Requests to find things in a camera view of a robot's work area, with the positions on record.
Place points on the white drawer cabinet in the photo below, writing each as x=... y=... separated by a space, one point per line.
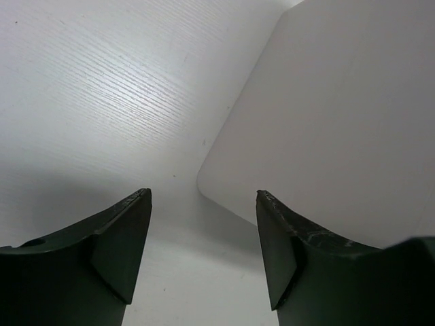
x=336 y=120

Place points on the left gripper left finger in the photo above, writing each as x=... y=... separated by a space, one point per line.
x=83 y=274

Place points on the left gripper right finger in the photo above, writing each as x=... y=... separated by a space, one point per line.
x=316 y=277

